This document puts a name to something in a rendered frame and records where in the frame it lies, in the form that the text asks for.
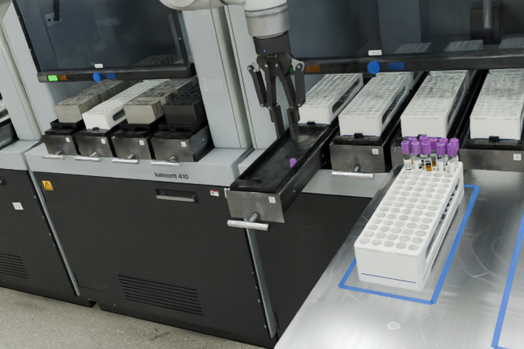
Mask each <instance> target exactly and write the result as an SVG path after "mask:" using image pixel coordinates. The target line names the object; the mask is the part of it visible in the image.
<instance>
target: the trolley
mask: <svg viewBox="0 0 524 349"><path fill-rule="evenodd" d="M404 166H405V165H403V164H395V165H394V167H393V168H392V169H391V171H390V172H389V174H388V176H387V177H386V179H385V180H384V181H383V183H382V185H381V187H380V188H379V189H378V190H377V192H376V194H375V195H374V197H373V198H372V200H371V201H370V203H369V204H368V206H367V207H366V209H365V210H364V211H363V214H362V215H361V217H360V218H359V219H358V221H357V222H356V224H355V226H354V227H353V229H352V230H351V231H350V233H349V235H348V236H347V238H346V239H345V240H344V242H343V243H342V246H341V247H340V249H339V250H338V251H337V253H336V254H335V256H334V258H333V259H332V261H331V262H330V263H329V265H328V266H327V268H326V270H325V271H324V272H323V274H322V276H321V277H320V279H319V280H318V282H317V283H316V285H315V286H314V288H313V290H312V291H311V292H310V294H309V295H308V297H307V298H306V300H305V301H304V303H303V305H302V306H301V308H300V309H299V311H298V312H297V313H296V315H295V317H294V318H293V320H292V321H291V322H290V324H289V326H288V327H287V329H286V330H285V332H284V333H283V334H282V336H281V338H280V340H279V341H278V342H277V344H276V345H275V347H274V349H524V173H523V172H511V171H488V170H476V169H463V185H464V195H463V197H462V200H461V202H460V204H459V205H458V207H457V209H456V211H455V214H454V216H453V218H452V220H451V223H450V225H449V227H448V230H447V232H446V235H445V236H444V240H443V242H442V243H441V247H440V248H439V250H438V253H437V255H436V258H435V260H434V263H433V265H432V267H431V271H430V275H429V277H428V278H427V282H426V283H425V286H424V288H423V290H421V291H414V290H410V289H405V288H400V287H392V286H388V285H383V284H375V283H371V282H366V281H361V280H360V279H359V276H358V270H357V264H356V254H355V248H354V244H355V243H356V240H357V239H358V237H359V236H360V235H361V233H362V231H363V229H364V228H365V226H366V225H367V223H368V222H369V220H370V218H371V217H372V216H373V214H374V212H375V211H376V209H377V208H378V206H379V205H380V203H381V201H382V200H383V198H384V197H385V195H386V194H387V192H388V190H389V189H390V187H391V186H392V184H393V183H394V181H395V179H396V178H397V177H398V175H399V173H400V171H401V170H402V169H403V167H404Z"/></svg>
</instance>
